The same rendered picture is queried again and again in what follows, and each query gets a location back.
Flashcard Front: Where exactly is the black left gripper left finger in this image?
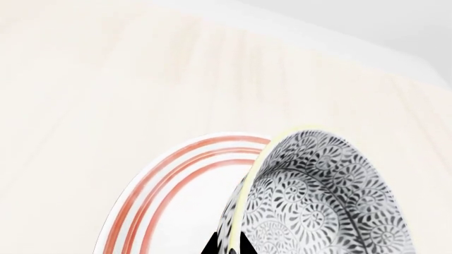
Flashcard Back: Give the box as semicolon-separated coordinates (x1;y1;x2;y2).
200;230;220;254

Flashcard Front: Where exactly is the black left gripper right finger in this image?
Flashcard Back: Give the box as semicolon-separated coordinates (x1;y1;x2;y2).
238;230;256;254

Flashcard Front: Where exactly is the black patterned white bowl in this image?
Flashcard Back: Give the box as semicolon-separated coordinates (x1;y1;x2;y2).
217;123;418;254

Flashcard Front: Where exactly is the white plate with red rings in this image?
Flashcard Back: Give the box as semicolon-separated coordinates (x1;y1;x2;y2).
94;131;273;254

